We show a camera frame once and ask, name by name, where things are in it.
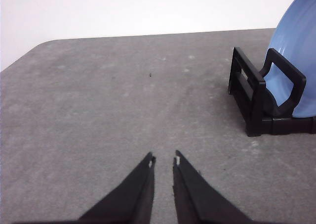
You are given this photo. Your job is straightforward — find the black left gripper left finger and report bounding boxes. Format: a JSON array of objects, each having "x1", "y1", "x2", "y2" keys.
[{"x1": 13, "y1": 152, "x2": 156, "y2": 224}]

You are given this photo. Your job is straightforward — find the blue plate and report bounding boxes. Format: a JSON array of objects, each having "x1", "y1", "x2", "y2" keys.
[{"x1": 264, "y1": 0, "x2": 316, "y2": 118}]

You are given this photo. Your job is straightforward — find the black dish rack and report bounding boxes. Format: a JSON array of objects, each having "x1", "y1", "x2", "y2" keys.
[{"x1": 228, "y1": 47, "x2": 316, "y2": 137}]

